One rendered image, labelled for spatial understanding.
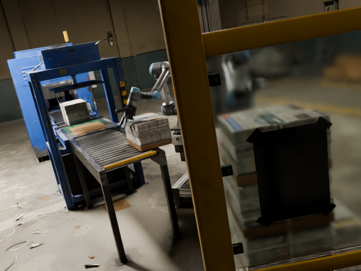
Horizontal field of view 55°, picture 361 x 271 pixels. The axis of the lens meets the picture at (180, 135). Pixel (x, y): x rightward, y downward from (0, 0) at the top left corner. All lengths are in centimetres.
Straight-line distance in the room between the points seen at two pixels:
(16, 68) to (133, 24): 653
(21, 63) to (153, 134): 367
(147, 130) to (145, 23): 952
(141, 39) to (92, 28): 164
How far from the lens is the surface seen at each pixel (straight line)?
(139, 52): 1203
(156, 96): 291
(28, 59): 614
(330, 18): 100
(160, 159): 280
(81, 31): 1156
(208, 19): 329
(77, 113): 466
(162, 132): 289
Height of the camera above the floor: 165
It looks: 16 degrees down
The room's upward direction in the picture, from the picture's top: 10 degrees counter-clockwise
